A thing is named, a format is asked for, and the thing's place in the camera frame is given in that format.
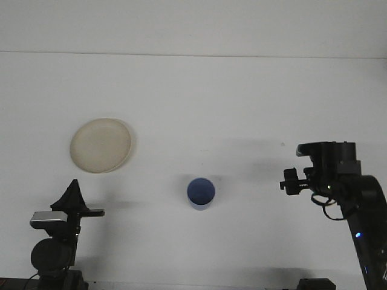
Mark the pale blue cup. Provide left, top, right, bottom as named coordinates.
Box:
left=186, top=178, right=216, bottom=211

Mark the pale round plate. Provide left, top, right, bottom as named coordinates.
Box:
left=70, top=117, right=136, bottom=174

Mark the dark robot platform edge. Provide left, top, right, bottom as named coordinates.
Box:
left=0, top=276, right=40, bottom=290

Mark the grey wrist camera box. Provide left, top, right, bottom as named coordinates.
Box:
left=296, top=141, right=323, bottom=158
left=29, top=211, right=68, bottom=230

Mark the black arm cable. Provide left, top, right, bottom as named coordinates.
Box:
left=24, top=272, right=41, bottom=290
left=311, top=193, right=348, bottom=221

